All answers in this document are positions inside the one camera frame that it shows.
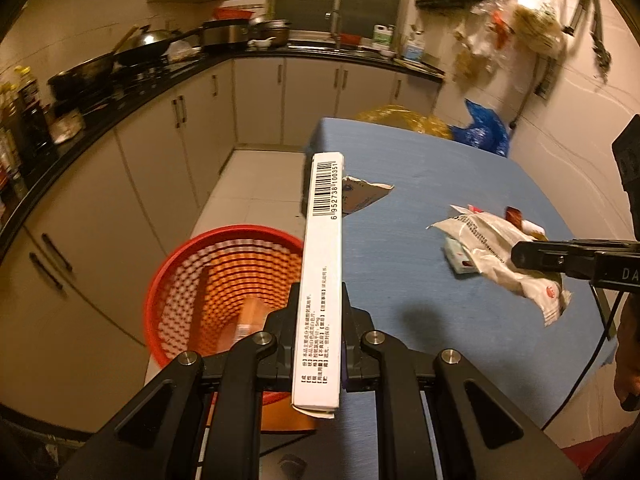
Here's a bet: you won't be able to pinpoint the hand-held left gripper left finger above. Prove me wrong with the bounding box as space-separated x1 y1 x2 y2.
57 282 301 480

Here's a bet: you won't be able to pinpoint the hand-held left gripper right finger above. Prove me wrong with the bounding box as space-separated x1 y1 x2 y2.
341 282 583 480

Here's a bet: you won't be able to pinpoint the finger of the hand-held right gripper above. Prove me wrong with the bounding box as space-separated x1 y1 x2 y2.
511 239 640 281

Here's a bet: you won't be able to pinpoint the small cardboard box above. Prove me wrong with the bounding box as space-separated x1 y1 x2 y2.
230 296 271 348

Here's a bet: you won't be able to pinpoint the white plastic wrapper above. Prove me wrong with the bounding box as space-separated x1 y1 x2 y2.
426 205 573 327

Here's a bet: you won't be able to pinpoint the white cardboard box with barcode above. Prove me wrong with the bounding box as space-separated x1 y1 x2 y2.
291 151 346 418

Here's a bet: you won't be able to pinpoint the small teal white packet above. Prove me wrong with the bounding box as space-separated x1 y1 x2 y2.
443 237 476 275

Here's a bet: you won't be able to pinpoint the red plastic basket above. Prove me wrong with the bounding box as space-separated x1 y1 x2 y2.
144 225 307 406

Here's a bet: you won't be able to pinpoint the torn brown paper scrap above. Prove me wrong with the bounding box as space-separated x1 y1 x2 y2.
342 175 396 217

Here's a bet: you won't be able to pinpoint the person's right hand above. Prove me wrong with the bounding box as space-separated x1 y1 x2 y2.
614 295 640 413

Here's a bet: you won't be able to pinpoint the blue plastic bag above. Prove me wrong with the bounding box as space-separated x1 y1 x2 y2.
450 98 511 157

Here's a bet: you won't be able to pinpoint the blue tablecloth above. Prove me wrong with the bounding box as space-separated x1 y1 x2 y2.
300 117 618 480

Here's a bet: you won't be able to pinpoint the person's red garment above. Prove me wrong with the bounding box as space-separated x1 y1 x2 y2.
557 427 640 480

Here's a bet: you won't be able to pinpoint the yellow plastic bag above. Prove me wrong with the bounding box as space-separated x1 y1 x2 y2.
356 104 453 140

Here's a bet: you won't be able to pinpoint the beige base cabinets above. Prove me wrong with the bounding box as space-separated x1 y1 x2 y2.
0 55 443 441

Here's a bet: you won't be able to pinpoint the cutting board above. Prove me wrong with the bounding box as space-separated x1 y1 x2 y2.
392 57 446 78

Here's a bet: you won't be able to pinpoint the crumpled hanging plastic bag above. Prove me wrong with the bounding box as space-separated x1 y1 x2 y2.
452 0 516 86

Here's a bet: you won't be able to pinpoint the clear bag of noodles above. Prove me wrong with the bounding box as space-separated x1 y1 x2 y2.
510 0 568 56

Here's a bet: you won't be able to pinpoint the clear jug with blue label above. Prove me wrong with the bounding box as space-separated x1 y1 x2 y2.
402 30 426 61

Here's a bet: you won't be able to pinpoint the white jug with green label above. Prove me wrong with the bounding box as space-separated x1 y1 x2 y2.
372 24 396 51

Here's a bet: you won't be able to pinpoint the black kitchen countertop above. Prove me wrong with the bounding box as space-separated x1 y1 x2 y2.
0 40 446 256

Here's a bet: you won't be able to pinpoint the black gas stove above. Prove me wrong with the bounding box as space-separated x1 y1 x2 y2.
80 60 173 111

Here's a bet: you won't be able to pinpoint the small white container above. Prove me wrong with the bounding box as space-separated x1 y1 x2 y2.
50 112 86 143

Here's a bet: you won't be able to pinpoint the steel cooking pot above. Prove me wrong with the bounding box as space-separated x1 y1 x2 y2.
201 19 251 52

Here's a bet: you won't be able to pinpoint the dark cooking pot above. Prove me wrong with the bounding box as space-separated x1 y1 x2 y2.
250 16 292 46

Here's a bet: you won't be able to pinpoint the wok with metal lid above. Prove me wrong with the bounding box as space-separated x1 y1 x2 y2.
112 25 201 66

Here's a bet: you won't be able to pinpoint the black frying wok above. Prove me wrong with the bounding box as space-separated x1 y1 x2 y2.
47 52 118 101

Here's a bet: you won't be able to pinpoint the wooden spatula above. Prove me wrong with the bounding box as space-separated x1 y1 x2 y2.
112 25 138 53

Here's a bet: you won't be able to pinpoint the row of condiment bottles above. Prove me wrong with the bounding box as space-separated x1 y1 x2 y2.
0 65 56 196

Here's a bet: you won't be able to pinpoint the black cable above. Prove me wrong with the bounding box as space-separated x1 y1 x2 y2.
542 285 626 428

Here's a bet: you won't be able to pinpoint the black hanging cord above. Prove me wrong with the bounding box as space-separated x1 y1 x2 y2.
511 55 553 128

